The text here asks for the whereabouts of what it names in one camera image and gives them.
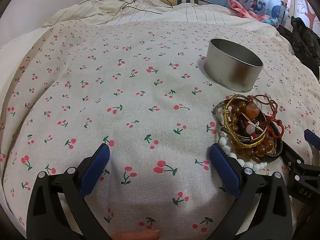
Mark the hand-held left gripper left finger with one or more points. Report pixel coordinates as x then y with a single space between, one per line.
96 170

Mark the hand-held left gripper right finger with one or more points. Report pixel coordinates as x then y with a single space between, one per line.
225 170

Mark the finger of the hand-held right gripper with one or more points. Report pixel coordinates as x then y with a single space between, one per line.
291 155
311 137

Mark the gold braided bangle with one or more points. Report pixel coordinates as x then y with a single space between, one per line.
246 145

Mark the silver bangle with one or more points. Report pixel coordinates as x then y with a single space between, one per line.
220 104

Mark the round metal tin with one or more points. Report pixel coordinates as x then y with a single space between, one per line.
220 65

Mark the person's left hand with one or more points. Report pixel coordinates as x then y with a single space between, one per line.
137 235

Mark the cherry print bed sheet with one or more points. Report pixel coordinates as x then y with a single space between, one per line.
125 80

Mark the black jacket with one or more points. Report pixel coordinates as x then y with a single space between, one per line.
305 40

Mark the light blue cloth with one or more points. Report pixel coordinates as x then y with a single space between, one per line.
271 22

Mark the pink cloth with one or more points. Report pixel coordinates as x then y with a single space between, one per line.
240 8

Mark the white bed sheet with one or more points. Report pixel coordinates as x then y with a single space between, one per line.
15 45

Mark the cream striped quilt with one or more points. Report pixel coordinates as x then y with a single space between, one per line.
105 7

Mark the tan dark-striped pillow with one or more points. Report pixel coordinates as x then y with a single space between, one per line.
185 0

